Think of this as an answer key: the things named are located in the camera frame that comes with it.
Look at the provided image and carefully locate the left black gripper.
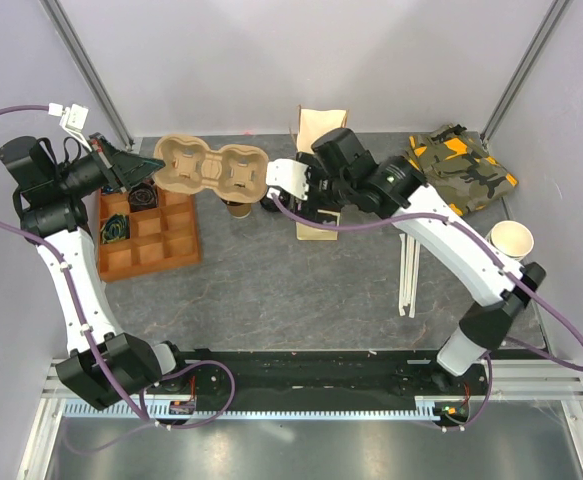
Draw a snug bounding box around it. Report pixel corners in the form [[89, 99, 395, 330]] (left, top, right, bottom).
[[53, 133, 164, 199]]

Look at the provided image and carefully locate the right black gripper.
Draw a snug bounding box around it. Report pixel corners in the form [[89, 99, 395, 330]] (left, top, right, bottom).
[[289, 150, 353, 227]]

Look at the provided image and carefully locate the brown cardboard cup carrier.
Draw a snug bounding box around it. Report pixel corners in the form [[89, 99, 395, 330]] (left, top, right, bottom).
[[153, 134, 269, 204]]

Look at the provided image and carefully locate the beige paper bag with handles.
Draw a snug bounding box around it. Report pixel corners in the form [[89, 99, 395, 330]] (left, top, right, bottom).
[[295, 105, 348, 241]]

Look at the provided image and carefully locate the single brown paper cup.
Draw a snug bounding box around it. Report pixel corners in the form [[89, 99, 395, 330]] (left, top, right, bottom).
[[223, 200, 252, 219]]

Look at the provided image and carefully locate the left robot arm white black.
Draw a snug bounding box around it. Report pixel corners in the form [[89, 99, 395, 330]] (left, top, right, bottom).
[[0, 134, 191, 410]]

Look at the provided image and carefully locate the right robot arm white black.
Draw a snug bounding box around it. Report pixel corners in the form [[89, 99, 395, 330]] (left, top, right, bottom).
[[298, 127, 546, 394]]

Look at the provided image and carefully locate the brown patterned rolled cloth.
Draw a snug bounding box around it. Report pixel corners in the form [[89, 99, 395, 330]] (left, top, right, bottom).
[[127, 183, 158, 212]]

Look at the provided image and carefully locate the black cup lid on table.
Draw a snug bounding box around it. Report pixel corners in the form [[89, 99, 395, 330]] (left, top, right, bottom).
[[259, 194, 280, 213]]

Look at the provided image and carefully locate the blue yellow rolled cloth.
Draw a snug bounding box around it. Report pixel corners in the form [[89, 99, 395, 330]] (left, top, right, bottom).
[[100, 214, 130, 245]]

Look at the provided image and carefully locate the orange compartment tray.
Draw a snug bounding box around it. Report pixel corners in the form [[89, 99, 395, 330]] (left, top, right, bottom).
[[95, 185, 202, 282]]

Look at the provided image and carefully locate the white wrapped straw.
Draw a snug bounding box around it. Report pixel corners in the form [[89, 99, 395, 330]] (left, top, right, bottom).
[[398, 233, 413, 317], [407, 236, 421, 318]]

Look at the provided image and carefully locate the camouflage folded cloth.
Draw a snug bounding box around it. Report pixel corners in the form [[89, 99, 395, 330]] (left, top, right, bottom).
[[406, 124, 518, 216]]

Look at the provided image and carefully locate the stack of paper cups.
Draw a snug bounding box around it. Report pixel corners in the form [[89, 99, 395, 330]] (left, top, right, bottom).
[[486, 220, 535, 260]]

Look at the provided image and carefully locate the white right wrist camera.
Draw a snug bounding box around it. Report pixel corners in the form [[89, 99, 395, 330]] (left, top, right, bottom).
[[265, 158, 309, 200]]

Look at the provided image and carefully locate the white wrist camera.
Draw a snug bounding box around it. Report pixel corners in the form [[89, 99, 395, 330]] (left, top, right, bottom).
[[48, 103, 91, 151], [265, 158, 309, 200]]

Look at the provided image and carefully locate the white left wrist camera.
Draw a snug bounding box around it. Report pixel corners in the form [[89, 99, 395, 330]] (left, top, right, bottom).
[[48, 103, 91, 151]]

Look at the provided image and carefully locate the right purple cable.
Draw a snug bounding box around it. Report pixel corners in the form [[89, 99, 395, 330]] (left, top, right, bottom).
[[269, 192, 583, 434]]

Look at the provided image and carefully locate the purple cable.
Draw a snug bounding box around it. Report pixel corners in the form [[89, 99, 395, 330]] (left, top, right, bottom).
[[0, 104, 237, 455], [269, 192, 583, 434]]

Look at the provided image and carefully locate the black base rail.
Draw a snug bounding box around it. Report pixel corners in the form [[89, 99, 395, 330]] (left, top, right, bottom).
[[161, 349, 487, 411]]

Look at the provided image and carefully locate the slotted cable duct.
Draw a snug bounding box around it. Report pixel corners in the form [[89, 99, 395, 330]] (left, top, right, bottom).
[[63, 399, 468, 421]]

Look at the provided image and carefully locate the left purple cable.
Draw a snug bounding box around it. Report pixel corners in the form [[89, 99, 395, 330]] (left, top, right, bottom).
[[0, 104, 237, 455]]

